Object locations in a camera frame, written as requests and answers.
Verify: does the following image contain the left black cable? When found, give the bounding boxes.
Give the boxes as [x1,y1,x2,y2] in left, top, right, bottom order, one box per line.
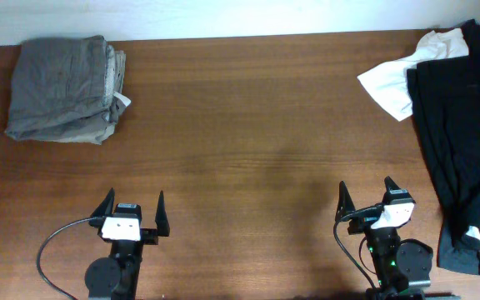
[36,216,99,300]

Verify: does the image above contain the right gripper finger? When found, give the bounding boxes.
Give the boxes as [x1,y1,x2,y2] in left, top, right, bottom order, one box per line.
[335,181,356,222]
[384,176,401,193]

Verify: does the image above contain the black garment with white stripes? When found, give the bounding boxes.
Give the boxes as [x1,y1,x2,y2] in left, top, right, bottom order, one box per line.
[439,20,480,275]

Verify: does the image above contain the folded grey trousers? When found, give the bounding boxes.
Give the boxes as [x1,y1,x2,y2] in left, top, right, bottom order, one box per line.
[5,35,132,142]

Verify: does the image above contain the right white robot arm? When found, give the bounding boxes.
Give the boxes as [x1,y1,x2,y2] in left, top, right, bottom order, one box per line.
[333,177,433,300]

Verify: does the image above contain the folded beige garment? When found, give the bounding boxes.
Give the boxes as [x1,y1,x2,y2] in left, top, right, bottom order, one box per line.
[54,46,127,145]

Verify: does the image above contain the white shirt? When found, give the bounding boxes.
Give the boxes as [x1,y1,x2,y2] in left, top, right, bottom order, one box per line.
[357,27,469,122]

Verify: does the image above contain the black shorts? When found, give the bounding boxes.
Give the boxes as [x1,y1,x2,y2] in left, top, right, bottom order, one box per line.
[407,56,480,233]

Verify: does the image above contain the black cable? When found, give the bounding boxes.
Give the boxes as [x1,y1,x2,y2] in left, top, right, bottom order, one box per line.
[332,206,385,291]
[36,216,99,300]

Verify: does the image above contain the right black cable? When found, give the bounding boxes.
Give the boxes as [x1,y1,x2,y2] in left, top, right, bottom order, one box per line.
[332,206,385,291]

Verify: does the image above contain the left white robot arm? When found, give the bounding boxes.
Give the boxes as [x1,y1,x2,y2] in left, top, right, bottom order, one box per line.
[84,189,170,300]

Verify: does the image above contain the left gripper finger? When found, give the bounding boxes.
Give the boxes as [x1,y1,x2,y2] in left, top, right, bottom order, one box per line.
[90,187,115,218]
[155,191,170,237]

